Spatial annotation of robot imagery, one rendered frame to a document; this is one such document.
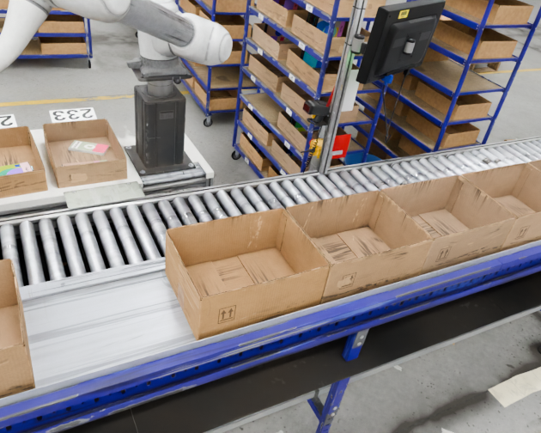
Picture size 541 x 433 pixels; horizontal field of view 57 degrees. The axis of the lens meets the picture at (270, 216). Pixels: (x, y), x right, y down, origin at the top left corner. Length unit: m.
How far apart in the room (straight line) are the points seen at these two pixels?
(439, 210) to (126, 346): 1.34
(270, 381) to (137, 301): 0.49
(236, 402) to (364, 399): 1.00
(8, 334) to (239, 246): 0.70
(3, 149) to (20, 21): 1.00
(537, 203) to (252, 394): 1.44
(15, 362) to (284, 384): 0.81
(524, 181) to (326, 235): 0.98
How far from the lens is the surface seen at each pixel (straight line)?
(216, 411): 1.59
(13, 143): 2.51
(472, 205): 2.07
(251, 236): 1.62
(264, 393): 1.64
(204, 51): 1.94
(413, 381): 2.64
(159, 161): 2.29
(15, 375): 1.30
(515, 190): 2.44
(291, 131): 3.11
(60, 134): 2.51
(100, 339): 1.42
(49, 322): 1.48
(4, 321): 1.50
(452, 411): 2.63
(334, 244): 1.78
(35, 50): 5.46
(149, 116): 2.18
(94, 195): 2.15
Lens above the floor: 1.97
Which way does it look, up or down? 36 degrees down
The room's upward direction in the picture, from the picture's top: 10 degrees clockwise
